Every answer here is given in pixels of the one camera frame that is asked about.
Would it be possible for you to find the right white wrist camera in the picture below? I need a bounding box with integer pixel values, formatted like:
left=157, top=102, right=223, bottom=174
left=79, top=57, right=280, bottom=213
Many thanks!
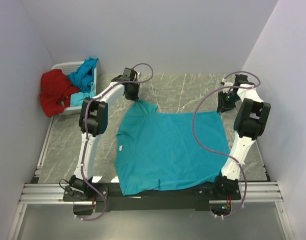
left=220, top=78, right=234, bottom=94

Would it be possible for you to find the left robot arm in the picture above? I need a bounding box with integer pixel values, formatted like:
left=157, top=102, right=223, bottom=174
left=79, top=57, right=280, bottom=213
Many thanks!
left=63, top=68, right=139, bottom=202

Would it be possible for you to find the teal t shirt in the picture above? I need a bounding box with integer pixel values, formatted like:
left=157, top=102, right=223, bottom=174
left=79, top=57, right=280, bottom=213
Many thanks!
left=67, top=57, right=98, bottom=107
left=115, top=100, right=229, bottom=196

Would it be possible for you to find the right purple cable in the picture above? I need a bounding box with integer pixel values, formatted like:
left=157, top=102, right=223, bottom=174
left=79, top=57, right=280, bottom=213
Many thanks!
left=192, top=71, right=261, bottom=219

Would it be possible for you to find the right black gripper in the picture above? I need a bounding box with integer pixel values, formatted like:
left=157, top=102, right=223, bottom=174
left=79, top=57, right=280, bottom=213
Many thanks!
left=216, top=91, right=241, bottom=114

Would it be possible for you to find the red t shirt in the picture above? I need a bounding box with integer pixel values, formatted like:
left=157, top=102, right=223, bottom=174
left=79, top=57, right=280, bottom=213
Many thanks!
left=40, top=69, right=79, bottom=118

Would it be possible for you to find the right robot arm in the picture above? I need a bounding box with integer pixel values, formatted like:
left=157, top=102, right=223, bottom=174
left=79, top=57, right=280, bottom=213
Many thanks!
left=212, top=71, right=271, bottom=200

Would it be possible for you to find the black mounting beam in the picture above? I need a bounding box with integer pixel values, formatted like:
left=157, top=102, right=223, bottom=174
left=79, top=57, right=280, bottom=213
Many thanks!
left=63, top=182, right=228, bottom=213

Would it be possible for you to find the white laundry basket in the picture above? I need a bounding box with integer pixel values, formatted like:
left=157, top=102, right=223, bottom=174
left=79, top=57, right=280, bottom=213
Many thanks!
left=51, top=61, right=97, bottom=115

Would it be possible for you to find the aluminium rail frame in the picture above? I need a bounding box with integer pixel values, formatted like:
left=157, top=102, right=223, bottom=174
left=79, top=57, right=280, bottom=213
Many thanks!
left=8, top=117, right=295, bottom=240

